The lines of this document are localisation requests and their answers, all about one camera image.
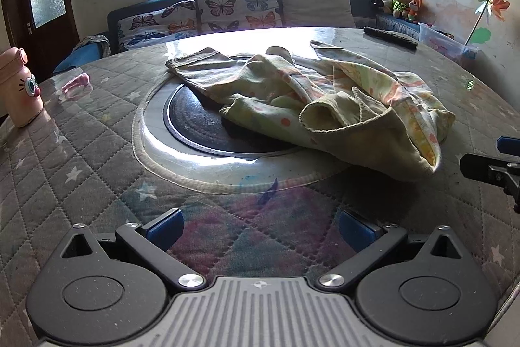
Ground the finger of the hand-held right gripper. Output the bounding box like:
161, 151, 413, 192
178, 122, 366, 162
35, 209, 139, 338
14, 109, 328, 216
460, 153, 520, 182
496, 136, 520, 157

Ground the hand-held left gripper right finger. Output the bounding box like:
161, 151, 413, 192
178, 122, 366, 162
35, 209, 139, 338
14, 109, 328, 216
317, 210, 462, 291

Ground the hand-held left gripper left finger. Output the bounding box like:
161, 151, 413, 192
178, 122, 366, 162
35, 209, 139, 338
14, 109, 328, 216
61, 209, 208, 293

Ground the patterned yellow child's garment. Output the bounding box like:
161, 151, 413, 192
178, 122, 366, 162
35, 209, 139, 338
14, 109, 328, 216
166, 40, 456, 183

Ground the black round heater plate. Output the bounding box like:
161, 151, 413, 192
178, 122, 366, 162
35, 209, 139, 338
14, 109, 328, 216
162, 83, 301, 158

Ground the clear plastic storage box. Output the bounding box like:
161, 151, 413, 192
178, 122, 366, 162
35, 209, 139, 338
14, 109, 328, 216
418, 23, 480, 67

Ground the colourful paper pinwheel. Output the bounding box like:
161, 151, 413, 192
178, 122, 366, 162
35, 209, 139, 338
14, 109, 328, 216
464, 0, 510, 47

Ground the black remote control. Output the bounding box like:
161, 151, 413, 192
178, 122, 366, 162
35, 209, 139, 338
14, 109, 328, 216
363, 26, 419, 50

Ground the orange fox plush toy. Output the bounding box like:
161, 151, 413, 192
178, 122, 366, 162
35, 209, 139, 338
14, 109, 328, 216
406, 0, 424, 22

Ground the small pink hair clip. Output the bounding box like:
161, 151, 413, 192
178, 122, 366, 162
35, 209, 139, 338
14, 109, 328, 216
61, 73, 92, 96

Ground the bear plush toy green vest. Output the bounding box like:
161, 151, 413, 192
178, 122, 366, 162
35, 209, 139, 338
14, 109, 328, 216
392, 0, 411, 19

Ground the pink cartoon water bottle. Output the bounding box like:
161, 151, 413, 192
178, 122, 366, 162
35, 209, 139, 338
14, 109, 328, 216
0, 47, 45, 128

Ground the grey folded blanket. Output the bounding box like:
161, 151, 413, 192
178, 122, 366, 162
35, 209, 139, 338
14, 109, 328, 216
75, 34, 111, 57

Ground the long butterfly print pillow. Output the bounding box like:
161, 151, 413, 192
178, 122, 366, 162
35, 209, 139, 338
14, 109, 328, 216
117, 0, 200, 52

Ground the blue sofa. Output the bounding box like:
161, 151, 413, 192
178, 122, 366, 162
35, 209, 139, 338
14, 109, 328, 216
53, 0, 423, 73

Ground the plain beige pillow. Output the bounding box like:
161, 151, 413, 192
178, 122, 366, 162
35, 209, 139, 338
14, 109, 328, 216
279, 0, 356, 28

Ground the square butterfly print pillow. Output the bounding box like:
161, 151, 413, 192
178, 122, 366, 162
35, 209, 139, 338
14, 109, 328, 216
195, 0, 285, 34

